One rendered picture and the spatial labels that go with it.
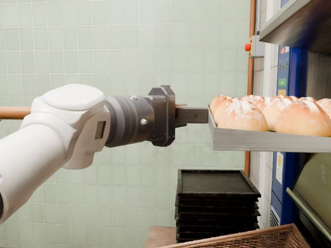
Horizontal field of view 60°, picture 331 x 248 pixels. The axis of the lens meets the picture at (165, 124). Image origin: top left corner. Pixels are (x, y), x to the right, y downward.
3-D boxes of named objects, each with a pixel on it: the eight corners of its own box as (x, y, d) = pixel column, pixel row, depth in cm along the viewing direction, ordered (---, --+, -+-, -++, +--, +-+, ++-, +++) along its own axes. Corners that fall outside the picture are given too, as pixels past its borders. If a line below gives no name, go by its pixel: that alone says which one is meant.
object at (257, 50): (262, 58, 148) (263, 38, 147) (267, 56, 138) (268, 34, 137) (248, 58, 149) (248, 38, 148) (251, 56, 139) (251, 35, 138)
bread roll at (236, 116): (277, 146, 35) (279, 101, 34) (221, 146, 35) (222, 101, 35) (256, 134, 45) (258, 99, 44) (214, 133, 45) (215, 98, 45)
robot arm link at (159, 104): (148, 85, 61) (102, 84, 52) (184, 84, 55) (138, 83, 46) (149, 143, 63) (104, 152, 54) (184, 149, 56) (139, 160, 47)
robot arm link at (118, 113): (142, 106, 46) (79, 110, 38) (127, 163, 50) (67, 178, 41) (102, 82, 53) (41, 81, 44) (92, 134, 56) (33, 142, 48)
